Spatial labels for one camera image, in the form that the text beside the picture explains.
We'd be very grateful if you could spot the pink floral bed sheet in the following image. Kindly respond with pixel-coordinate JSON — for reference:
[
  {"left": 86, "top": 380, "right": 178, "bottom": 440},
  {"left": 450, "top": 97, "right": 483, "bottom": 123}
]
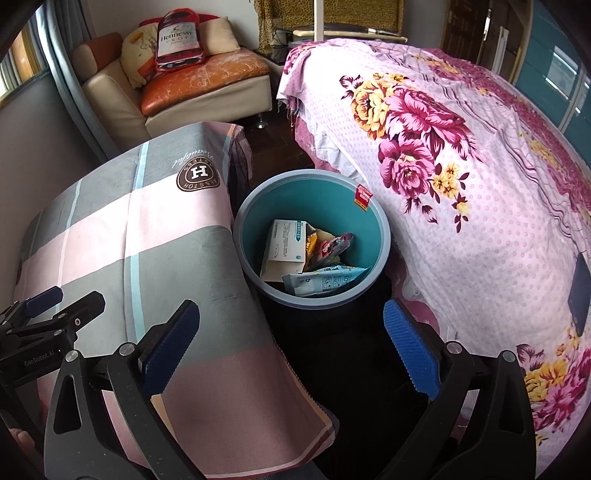
[{"left": 277, "top": 39, "right": 590, "bottom": 471}]

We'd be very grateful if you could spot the red sticker on bin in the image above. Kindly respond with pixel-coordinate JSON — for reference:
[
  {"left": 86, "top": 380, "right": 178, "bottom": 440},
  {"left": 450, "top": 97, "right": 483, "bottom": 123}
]
[{"left": 353, "top": 184, "right": 373, "bottom": 211}]

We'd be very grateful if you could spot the blue snack wrapper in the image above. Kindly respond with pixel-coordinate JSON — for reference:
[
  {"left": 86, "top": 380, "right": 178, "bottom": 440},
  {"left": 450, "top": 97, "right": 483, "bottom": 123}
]
[{"left": 283, "top": 264, "right": 367, "bottom": 297}]

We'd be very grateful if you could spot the beige leather sofa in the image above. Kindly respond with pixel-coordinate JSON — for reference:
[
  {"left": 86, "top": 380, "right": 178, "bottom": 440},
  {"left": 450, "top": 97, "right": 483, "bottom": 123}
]
[{"left": 71, "top": 33, "right": 273, "bottom": 152}]

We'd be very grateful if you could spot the teal plastic trash bin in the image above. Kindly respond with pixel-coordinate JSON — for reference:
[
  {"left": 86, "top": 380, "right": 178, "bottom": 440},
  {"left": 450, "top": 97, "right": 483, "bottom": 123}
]
[{"left": 233, "top": 169, "right": 391, "bottom": 310}]

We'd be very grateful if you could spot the beige square pillow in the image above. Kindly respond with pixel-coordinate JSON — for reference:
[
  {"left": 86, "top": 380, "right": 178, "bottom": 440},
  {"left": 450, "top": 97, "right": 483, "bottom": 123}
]
[{"left": 199, "top": 17, "right": 240, "bottom": 56}]

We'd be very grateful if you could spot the orange seat cushion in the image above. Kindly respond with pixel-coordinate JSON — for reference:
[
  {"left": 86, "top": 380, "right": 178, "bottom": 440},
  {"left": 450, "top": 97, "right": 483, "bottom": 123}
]
[{"left": 140, "top": 48, "right": 270, "bottom": 117}]

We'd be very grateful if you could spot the Hennessy bottle shaped pillow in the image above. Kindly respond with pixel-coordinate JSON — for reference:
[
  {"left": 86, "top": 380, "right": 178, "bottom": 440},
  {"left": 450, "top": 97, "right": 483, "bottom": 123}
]
[{"left": 155, "top": 8, "right": 205, "bottom": 73}]

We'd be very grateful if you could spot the dark phone on bed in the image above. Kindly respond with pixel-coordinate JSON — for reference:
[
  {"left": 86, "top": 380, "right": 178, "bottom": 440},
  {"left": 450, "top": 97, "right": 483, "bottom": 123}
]
[{"left": 568, "top": 253, "right": 591, "bottom": 337}]

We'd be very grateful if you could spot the pink wafer snack wrapper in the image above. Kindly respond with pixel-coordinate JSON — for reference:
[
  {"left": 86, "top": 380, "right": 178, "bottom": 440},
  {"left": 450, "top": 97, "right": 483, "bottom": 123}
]
[{"left": 304, "top": 233, "right": 355, "bottom": 271}]

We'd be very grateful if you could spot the left hand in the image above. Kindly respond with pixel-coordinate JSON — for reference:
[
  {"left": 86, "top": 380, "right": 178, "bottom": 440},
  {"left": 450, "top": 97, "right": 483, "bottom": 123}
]
[{"left": 9, "top": 428, "right": 43, "bottom": 472}]

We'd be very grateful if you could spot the white medicine box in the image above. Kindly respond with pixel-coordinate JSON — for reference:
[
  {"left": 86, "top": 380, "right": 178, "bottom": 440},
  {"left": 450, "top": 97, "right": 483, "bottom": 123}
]
[{"left": 260, "top": 219, "right": 307, "bottom": 283}]

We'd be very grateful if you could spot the yellow striped wrapper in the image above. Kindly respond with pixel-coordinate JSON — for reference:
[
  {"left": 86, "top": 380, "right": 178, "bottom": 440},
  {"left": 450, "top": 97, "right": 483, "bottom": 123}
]
[{"left": 305, "top": 224, "right": 318, "bottom": 264}]

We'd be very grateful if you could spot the yellow cartoon pillow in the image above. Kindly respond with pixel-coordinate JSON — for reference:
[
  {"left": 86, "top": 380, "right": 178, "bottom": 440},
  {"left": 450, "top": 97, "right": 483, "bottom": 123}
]
[{"left": 120, "top": 23, "right": 157, "bottom": 89}]

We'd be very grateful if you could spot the pink grey checked cloth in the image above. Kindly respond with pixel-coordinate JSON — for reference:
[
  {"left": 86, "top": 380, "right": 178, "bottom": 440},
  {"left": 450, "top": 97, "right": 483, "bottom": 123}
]
[{"left": 14, "top": 122, "right": 335, "bottom": 479}]

